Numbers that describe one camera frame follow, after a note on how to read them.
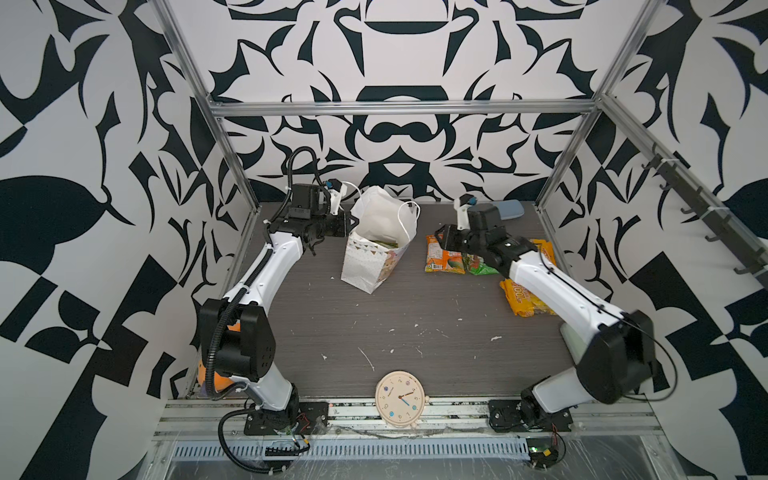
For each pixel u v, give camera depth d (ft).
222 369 1.52
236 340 1.45
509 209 3.78
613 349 1.41
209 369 1.25
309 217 2.16
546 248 3.35
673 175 2.12
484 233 2.05
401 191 4.00
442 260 3.34
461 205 2.44
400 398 2.46
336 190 2.46
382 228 3.32
